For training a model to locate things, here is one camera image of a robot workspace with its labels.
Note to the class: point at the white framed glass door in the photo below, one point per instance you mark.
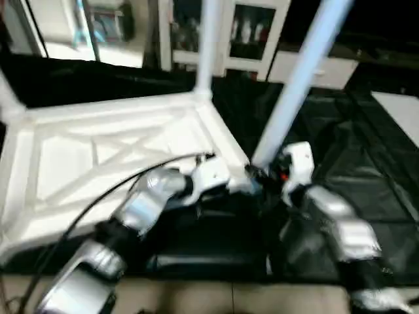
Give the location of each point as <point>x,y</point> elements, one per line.
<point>59,26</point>

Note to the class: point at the white plastic table leg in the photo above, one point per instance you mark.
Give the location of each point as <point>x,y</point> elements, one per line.
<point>208,46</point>
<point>6,98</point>
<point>294,91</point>

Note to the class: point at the dark bookshelf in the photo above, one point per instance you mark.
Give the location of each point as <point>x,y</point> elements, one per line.
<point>380,26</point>

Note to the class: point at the colourful toy box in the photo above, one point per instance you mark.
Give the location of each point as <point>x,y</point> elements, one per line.
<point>111,23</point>

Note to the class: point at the white plastic table top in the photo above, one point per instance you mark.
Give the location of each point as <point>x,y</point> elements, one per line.
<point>78,150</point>

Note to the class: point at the white drawer unit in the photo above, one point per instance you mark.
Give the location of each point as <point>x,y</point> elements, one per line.
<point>334,70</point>

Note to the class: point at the white glass door cabinet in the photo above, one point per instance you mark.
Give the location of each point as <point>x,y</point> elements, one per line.
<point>229,33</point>

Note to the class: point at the black work mat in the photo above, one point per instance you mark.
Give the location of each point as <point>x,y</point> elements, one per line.
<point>366,176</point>

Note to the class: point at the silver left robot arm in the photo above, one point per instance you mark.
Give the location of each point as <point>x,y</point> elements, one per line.
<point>144,203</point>

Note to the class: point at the white flat board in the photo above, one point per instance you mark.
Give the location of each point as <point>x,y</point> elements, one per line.
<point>400,114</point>

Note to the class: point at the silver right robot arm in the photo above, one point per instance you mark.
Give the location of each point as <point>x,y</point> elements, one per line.
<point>340,229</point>

